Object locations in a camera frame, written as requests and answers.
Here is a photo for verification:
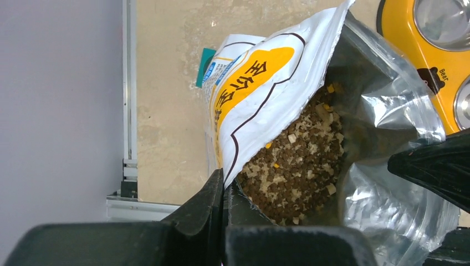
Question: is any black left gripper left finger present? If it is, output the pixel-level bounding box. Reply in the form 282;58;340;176
6;170;224;265

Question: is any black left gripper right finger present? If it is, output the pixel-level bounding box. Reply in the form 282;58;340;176
222;181;377;265

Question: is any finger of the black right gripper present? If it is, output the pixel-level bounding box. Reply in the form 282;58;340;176
387;129;469;213

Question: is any pet food bag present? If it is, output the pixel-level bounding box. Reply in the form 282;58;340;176
202;1;460;265

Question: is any yellow double pet bowl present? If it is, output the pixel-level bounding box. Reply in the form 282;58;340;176
376;1;469;135

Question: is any teal curved block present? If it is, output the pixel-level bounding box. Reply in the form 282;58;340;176
196;48;216;88

